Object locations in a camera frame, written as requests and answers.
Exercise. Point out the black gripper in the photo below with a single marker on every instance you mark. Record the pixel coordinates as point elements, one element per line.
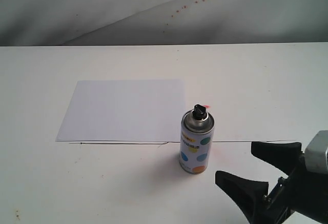
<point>303,191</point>

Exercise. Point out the white dotted spray paint can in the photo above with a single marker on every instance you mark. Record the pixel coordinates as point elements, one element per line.
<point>196,135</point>

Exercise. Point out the white paper sheet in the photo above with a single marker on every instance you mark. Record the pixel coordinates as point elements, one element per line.
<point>124,110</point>

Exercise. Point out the white backdrop sheet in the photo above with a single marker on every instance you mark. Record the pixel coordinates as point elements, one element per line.
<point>161,22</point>

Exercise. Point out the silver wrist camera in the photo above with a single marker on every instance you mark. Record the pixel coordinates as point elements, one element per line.
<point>316,153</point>

